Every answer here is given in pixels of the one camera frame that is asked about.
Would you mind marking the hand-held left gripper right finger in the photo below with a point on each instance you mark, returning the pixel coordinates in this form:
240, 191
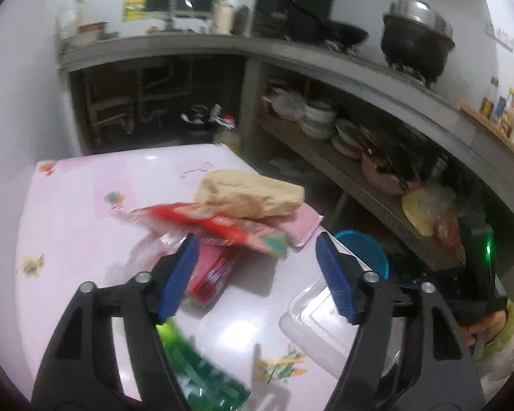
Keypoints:
336, 282

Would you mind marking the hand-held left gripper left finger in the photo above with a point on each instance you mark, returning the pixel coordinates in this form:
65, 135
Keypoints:
179, 280

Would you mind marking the red cardboard box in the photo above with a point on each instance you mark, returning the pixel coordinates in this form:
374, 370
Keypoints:
210, 276

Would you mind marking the blue plastic basket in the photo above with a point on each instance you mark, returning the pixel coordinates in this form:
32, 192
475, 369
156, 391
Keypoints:
364, 250

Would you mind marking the clear printed plastic bag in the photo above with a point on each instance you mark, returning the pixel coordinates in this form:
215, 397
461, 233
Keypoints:
152, 242

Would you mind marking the red snack wrapper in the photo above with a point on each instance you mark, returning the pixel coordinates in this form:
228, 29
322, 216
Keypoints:
222, 224

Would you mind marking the green label plastic bottle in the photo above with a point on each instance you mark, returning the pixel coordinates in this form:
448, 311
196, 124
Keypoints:
201, 372

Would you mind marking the brown paper bag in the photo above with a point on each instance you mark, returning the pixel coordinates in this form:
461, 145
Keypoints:
250, 197

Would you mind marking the person's right forearm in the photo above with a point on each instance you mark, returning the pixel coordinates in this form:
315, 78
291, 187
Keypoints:
507, 351

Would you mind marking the person's right hand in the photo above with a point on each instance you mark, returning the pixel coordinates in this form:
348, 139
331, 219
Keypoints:
486, 327

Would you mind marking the clear plastic food container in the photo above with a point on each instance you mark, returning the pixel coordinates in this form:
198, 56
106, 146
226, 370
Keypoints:
317, 325

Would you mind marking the pink sponge cloth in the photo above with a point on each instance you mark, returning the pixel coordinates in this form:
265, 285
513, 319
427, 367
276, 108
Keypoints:
302, 222

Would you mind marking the yellow plastic bag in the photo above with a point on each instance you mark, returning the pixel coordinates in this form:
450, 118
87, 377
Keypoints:
419, 212

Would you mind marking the pink cooking pot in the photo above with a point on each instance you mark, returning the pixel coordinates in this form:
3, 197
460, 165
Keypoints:
383, 175

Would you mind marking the grey concrete shelf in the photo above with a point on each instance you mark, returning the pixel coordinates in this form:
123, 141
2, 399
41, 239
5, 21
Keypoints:
338, 165

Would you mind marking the stack of plates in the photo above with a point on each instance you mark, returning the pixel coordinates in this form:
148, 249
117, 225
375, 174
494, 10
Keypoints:
351, 139

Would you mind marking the row of condiment bottles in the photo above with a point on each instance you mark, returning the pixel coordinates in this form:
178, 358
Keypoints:
502, 111

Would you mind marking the yellow cooking oil bottle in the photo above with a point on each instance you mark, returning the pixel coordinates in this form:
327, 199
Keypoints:
229, 130

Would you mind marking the stack of white bowls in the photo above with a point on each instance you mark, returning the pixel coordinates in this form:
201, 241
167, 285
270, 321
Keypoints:
318, 120

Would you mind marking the black pan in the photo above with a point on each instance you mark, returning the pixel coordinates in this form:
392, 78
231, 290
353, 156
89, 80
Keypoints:
195, 116

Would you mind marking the white plastic bag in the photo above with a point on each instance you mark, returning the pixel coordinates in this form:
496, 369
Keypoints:
282, 102

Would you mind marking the black pot with metal lid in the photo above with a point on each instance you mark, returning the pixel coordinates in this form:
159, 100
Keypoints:
415, 47

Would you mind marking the grey concrete counter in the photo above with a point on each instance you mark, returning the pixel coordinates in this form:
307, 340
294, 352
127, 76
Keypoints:
282, 53

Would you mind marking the black wok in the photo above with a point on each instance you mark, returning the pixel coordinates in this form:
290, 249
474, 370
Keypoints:
345, 34

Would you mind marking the white cup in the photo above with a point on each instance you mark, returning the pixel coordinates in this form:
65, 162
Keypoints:
222, 18

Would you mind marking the yellow green packet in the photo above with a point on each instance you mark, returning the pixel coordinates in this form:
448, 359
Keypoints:
135, 6

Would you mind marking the black kitchen appliance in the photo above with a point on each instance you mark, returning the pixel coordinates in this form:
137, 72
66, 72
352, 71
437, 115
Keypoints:
295, 0

